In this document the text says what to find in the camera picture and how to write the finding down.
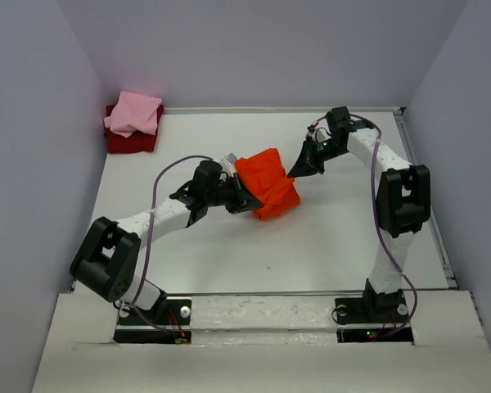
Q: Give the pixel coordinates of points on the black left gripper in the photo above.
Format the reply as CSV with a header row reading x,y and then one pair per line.
x,y
242,201

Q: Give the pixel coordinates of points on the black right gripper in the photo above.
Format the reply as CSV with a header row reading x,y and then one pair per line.
x,y
308,162

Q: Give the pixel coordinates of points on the orange t shirt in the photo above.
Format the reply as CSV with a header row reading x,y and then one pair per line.
x,y
265,177

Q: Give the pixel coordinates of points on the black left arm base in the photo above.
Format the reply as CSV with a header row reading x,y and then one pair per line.
x,y
172,326

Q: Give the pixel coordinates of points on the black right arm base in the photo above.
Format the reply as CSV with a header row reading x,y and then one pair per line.
x,y
356,324

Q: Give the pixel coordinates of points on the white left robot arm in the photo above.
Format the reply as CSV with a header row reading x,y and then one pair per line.
x,y
115,255

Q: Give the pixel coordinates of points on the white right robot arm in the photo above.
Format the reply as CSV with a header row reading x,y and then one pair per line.
x,y
400,196

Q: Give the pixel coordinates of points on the dark red folded t shirt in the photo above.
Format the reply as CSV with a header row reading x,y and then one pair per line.
x,y
136,142

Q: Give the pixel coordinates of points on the pink folded t shirt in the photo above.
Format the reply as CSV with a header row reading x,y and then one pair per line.
x,y
134,112

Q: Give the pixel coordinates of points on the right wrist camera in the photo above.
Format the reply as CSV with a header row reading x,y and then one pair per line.
x,y
317,133

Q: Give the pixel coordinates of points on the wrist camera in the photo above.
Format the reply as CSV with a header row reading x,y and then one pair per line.
x,y
317,133
228,163

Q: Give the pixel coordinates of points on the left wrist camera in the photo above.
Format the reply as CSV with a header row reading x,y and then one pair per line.
x,y
228,163

